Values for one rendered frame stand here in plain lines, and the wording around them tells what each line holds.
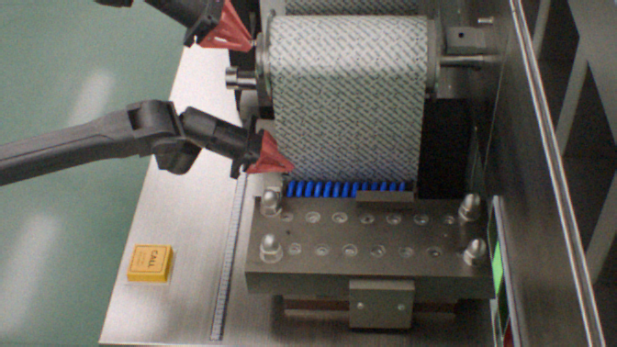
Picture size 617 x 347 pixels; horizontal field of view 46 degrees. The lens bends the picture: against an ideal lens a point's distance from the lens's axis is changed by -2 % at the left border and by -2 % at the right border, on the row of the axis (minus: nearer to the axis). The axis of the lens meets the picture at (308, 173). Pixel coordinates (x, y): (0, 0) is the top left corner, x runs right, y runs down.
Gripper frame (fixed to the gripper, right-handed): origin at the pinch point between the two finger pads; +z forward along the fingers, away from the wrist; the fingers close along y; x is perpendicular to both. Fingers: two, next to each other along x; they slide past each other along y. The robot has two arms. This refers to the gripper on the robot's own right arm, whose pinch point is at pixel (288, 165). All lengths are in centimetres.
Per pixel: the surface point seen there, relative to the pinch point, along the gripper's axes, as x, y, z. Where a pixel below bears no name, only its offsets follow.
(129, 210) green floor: -127, -82, -7
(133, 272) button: -26.0, 13.0, -16.4
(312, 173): 0.5, 0.2, 4.3
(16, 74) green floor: -162, -160, -68
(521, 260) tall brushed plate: 34, 36, 16
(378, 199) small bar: 6.2, 6.0, 14.0
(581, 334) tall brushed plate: 47, 55, 8
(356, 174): 4.2, 0.2, 10.8
